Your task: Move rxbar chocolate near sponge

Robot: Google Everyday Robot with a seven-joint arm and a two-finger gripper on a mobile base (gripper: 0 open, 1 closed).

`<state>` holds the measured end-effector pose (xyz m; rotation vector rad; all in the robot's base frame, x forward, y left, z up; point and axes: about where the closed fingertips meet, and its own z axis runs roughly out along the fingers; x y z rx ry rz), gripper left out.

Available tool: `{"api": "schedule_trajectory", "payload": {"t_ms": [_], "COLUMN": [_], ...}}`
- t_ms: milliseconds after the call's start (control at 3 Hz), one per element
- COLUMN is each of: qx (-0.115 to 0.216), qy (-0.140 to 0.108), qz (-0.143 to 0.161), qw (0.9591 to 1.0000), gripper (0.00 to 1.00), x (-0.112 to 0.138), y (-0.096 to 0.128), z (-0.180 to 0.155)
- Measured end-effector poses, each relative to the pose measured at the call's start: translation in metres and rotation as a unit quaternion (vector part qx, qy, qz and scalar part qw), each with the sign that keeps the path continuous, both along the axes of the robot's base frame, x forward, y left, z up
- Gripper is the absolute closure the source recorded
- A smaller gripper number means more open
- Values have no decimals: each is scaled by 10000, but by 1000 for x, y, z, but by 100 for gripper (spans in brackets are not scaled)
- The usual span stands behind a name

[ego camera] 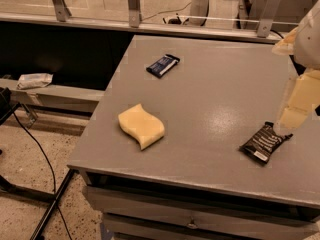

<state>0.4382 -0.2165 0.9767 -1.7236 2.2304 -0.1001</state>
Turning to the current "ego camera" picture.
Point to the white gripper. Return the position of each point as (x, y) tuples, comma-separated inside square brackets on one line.
[(308, 40)]

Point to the black rxbar chocolate wrapper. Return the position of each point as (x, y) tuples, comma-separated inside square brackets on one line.
[(263, 143)]

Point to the yellow wavy sponge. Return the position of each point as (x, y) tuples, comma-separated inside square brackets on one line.
[(141, 125)]

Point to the blue snack bar wrapper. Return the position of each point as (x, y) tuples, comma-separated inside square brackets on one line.
[(163, 65)]

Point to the grey cabinet drawer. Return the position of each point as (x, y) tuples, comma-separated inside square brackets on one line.
[(157, 218)]

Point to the grey lower shelf ledge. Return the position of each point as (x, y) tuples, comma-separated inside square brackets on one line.
[(56, 96)]

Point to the grey wipes packet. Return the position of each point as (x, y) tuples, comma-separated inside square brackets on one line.
[(35, 80)]

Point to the grey metal rail post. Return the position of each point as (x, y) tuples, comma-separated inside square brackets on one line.
[(134, 13), (267, 17), (61, 10)]

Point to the black stand frame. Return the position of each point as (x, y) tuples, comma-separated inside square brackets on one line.
[(8, 108)]

